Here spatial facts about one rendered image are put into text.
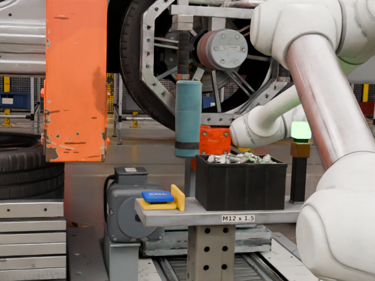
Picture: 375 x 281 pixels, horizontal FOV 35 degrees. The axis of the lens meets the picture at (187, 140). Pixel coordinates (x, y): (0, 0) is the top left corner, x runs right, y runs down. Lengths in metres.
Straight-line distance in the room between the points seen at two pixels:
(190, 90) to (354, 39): 0.74
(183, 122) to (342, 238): 1.18
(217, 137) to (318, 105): 1.04
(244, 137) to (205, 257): 0.49
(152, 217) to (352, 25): 0.62
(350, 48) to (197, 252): 0.60
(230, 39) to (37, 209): 0.82
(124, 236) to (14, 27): 0.81
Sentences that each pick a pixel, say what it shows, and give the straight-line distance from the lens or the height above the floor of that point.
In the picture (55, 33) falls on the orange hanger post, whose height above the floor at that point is 0.87.
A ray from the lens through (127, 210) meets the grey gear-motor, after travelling 1.83.
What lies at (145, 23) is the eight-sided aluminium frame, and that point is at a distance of 2.06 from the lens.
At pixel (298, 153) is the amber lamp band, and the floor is 0.58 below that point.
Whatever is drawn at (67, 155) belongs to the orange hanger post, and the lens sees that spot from 1.63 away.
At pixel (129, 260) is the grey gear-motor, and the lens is 1.94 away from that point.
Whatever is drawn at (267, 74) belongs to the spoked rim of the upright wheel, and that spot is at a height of 0.77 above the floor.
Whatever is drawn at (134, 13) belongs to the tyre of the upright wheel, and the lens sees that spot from 2.14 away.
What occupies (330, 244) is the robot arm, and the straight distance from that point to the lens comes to 0.87.
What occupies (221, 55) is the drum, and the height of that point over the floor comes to 0.83.
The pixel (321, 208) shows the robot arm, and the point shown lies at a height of 0.60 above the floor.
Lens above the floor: 0.80
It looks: 8 degrees down
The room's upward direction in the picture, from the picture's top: 2 degrees clockwise
